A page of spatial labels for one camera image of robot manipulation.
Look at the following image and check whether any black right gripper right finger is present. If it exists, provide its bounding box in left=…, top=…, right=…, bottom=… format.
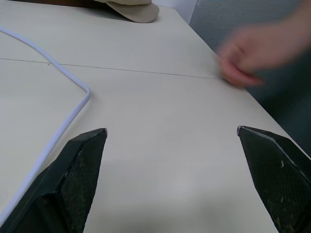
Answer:
left=236, top=125, right=311, bottom=233

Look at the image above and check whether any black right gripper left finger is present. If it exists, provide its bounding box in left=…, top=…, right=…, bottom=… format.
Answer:
left=0, top=128, right=108, bottom=233

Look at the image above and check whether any person's bare hand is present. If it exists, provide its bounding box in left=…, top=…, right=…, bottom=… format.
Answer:
left=217, top=23, right=311, bottom=87

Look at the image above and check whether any beige cap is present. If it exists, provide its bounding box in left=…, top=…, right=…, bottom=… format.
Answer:
left=94, top=0, right=160, bottom=24

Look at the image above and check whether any white power cable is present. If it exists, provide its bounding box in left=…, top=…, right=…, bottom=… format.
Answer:
left=0, top=27, right=91, bottom=221

